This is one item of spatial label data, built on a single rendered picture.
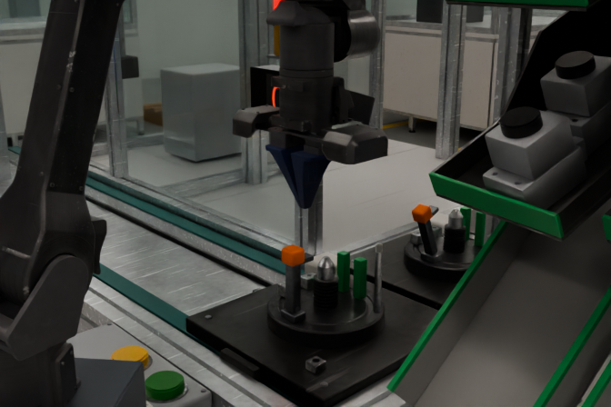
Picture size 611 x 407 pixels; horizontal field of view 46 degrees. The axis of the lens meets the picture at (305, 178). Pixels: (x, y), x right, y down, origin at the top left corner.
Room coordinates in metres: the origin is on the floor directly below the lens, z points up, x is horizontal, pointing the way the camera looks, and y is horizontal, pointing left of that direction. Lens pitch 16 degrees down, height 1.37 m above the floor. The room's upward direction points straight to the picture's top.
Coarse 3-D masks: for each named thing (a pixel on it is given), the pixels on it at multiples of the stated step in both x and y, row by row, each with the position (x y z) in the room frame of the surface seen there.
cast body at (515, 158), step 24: (504, 120) 0.52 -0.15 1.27; (528, 120) 0.51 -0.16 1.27; (552, 120) 0.52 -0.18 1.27; (504, 144) 0.52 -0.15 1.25; (528, 144) 0.50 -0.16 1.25; (552, 144) 0.51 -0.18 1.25; (576, 144) 0.55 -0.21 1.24; (504, 168) 0.53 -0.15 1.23; (528, 168) 0.50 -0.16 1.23; (552, 168) 0.51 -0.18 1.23; (576, 168) 0.52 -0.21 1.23; (504, 192) 0.52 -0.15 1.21; (528, 192) 0.50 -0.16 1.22; (552, 192) 0.51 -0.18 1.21
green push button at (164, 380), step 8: (152, 376) 0.65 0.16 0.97; (160, 376) 0.65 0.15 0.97; (168, 376) 0.65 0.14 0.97; (176, 376) 0.65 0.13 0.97; (152, 384) 0.64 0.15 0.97; (160, 384) 0.64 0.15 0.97; (168, 384) 0.64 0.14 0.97; (176, 384) 0.64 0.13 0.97; (184, 384) 0.64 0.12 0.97; (152, 392) 0.63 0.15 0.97; (160, 392) 0.62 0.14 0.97; (168, 392) 0.63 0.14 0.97; (176, 392) 0.63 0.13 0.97
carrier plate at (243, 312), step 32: (384, 288) 0.87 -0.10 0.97; (192, 320) 0.78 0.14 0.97; (224, 320) 0.78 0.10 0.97; (256, 320) 0.78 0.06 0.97; (416, 320) 0.78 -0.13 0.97; (256, 352) 0.70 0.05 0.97; (288, 352) 0.70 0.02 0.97; (320, 352) 0.70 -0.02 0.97; (352, 352) 0.70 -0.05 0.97; (384, 352) 0.70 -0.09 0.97; (288, 384) 0.65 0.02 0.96; (320, 384) 0.64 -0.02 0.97; (352, 384) 0.64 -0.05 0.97
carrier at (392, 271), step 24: (456, 216) 0.95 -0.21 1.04; (480, 216) 0.97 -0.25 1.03; (408, 240) 1.04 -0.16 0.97; (456, 240) 0.94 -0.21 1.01; (480, 240) 0.97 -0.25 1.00; (384, 264) 0.95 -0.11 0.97; (408, 264) 0.93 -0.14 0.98; (432, 264) 0.90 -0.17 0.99; (456, 264) 0.90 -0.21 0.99; (408, 288) 0.87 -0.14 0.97; (432, 288) 0.87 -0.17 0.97
